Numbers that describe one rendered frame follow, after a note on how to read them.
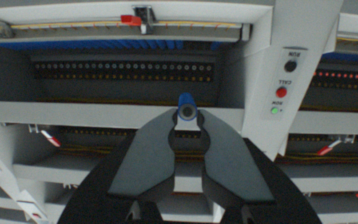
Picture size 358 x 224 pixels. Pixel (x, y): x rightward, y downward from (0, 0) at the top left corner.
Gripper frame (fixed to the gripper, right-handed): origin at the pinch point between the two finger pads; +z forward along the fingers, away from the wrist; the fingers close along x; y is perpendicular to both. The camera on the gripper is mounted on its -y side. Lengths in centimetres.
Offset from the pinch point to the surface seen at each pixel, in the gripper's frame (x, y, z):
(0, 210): -94, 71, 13
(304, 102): 41, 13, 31
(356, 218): 66, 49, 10
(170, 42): -3.4, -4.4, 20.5
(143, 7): -6.3, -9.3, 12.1
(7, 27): -32.5, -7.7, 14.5
